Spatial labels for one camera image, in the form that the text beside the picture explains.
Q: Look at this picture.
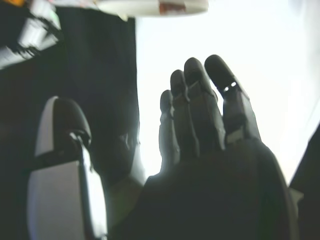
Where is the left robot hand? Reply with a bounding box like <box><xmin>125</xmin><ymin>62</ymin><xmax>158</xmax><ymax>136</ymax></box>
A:
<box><xmin>26</xmin><ymin>54</ymin><xmax>301</xmax><ymax>240</ymax></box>

